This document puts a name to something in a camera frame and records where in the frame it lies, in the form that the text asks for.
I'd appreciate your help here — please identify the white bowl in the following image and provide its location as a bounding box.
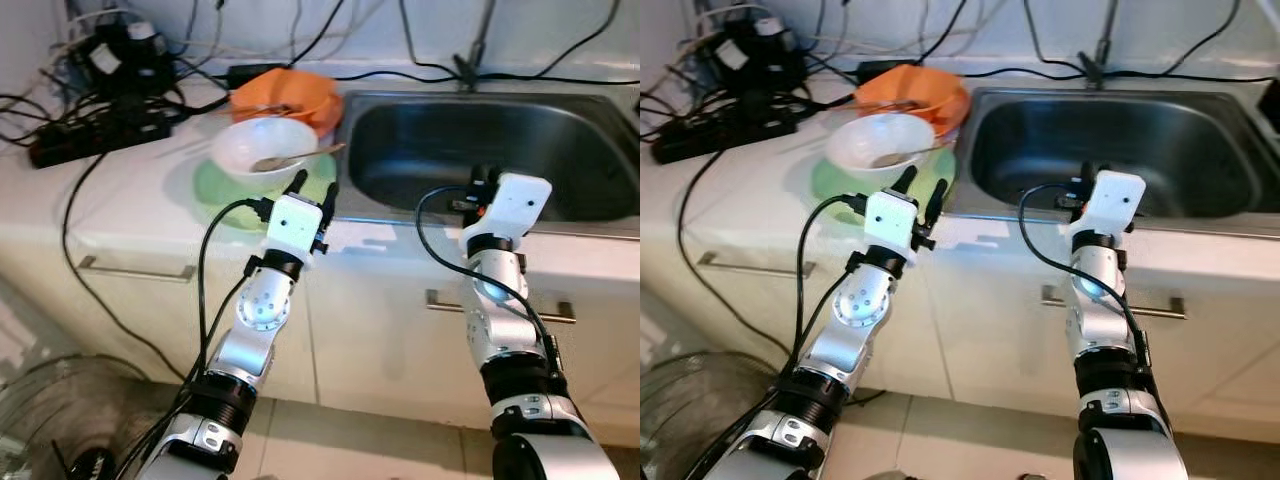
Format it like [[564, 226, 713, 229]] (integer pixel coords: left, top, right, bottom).
[[212, 117, 320, 192], [826, 112, 937, 184]]

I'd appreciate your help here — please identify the light green plate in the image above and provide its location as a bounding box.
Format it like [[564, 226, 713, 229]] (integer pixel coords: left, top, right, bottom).
[[192, 150, 340, 234], [811, 148, 957, 227]]

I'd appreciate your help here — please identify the white kitchen cabinet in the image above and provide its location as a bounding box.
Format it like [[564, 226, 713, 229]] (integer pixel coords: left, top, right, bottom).
[[0, 235, 641, 446], [640, 232, 1280, 446]]

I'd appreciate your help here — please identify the metal spoon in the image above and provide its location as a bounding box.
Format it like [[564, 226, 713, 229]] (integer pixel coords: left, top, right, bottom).
[[871, 142, 957, 169], [250, 143, 347, 174]]

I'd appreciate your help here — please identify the stainless steel sink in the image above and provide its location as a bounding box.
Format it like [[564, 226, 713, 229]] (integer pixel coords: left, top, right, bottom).
[[945, 88, 1280, 240], [335, 92, 641, 242]]

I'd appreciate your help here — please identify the orange plate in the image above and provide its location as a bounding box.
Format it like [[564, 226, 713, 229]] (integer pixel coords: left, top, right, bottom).
[[312, 95, 347, 142], [935, 93, 972, 142]]

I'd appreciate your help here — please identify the orange bowl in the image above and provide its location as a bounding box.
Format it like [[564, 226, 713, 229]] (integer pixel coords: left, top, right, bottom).
[[230, 68, 342, 132], [855, 63, 970, 127]]

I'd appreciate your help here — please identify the black power brick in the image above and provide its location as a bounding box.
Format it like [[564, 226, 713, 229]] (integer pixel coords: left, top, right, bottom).
[[228, 63, 287, 87], [858, 60, 917, 84]]

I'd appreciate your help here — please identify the chrome faucet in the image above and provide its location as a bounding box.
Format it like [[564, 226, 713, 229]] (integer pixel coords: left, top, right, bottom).
[[1080, 0, 1122, 90], [455, 0, 497, 92]]

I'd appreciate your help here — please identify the black power strip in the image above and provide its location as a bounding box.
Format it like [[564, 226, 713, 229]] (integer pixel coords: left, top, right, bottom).
[[30, 105, 174, 170], [652, 100, 797, 165]]

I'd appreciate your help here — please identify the black charger with white labels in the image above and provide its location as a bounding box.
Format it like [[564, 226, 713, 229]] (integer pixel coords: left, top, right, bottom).
[[705, 20, 807, 94], [80, 22, 172, 97]]

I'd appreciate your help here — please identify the metal cage floor fan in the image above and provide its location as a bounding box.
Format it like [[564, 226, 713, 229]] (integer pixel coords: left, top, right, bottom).
[[0, 352, 152, 480], [640, 350, 792, 480]]

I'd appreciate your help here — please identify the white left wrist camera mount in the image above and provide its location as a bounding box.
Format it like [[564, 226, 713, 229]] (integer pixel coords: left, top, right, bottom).
[[864, 189, 922, 264], [264, 192, 324, 267]]

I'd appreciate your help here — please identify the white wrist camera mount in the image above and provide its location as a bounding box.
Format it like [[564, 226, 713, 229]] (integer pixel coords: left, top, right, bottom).
[[461, 172, 554, 257], [264, 192, 324, 267], [1067, 169, 1148, 252], [864, 189, 922, 264]]

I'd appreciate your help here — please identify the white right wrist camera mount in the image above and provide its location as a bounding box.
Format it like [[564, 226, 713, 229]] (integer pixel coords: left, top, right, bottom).
[[1067, 169, 1148, 252], [461, 172, 554, 257]]

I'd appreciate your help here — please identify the silver bar cabinet handle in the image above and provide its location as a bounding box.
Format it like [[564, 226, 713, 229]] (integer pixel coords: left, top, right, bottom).
[[77, 254, 197, 285], [424, 289, 577, 325], [1039, 284, 1187, 322], [696, 251, 793, 282]]

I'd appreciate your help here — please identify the black power strip cord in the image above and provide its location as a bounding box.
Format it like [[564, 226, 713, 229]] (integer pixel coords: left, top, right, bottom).
[[679, 148, 802, 378], [62, 150, 192, 382]]

